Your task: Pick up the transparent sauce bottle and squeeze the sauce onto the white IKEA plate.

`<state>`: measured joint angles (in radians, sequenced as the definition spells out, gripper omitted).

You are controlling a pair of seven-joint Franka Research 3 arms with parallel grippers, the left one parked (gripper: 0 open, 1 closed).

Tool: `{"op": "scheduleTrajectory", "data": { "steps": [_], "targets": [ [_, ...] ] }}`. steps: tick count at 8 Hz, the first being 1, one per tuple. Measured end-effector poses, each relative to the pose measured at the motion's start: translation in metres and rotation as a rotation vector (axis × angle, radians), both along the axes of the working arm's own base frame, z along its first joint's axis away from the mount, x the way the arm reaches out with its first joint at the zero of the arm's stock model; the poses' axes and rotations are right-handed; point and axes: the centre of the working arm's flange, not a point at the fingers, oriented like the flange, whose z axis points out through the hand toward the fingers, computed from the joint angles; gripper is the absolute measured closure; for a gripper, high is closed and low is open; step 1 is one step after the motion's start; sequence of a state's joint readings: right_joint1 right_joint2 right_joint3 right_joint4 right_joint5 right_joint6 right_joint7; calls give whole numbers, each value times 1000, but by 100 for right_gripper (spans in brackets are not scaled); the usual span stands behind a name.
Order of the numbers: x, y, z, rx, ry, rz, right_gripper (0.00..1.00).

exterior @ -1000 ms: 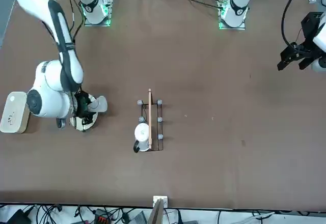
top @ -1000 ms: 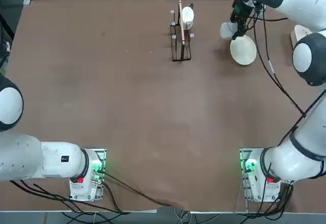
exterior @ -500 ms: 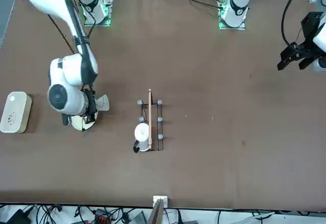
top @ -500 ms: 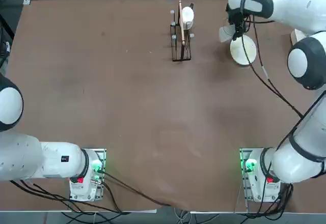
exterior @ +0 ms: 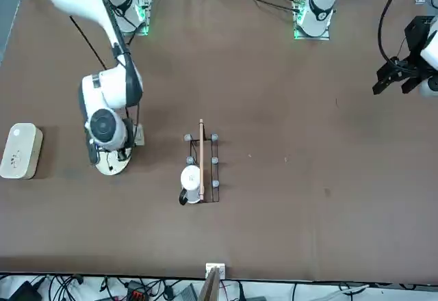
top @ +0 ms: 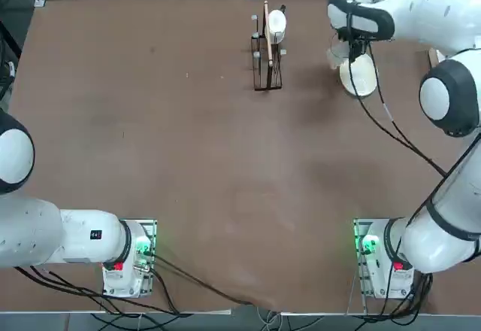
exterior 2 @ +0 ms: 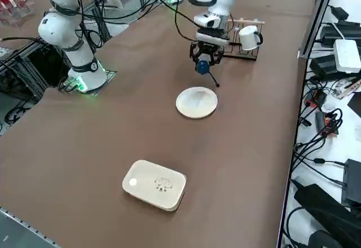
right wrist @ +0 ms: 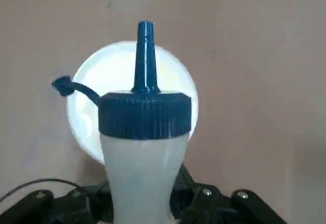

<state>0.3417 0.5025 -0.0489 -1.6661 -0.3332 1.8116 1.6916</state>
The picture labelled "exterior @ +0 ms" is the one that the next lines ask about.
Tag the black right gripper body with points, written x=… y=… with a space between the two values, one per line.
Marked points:
x=128 y=133

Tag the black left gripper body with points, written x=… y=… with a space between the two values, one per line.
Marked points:
x=415 y=34

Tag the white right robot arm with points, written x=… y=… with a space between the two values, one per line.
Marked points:
x=109 y=89

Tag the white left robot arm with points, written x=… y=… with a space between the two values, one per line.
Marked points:
x=320 y=10

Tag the white round plate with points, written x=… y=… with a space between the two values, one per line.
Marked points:
x=119 y=166

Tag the cream lunch box with print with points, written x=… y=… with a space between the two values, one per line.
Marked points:
x=18 y=150

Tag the red black device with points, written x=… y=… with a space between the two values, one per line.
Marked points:
x=137 y=294

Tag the black power adapter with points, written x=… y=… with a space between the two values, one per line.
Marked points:
x=24 y=290

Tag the wooden board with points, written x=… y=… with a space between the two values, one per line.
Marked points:
x=210 y=287

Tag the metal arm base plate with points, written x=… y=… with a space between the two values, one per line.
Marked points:
x=311 y=37
x=145 y=32

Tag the white wall socket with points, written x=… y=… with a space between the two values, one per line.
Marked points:
x=215 y=267

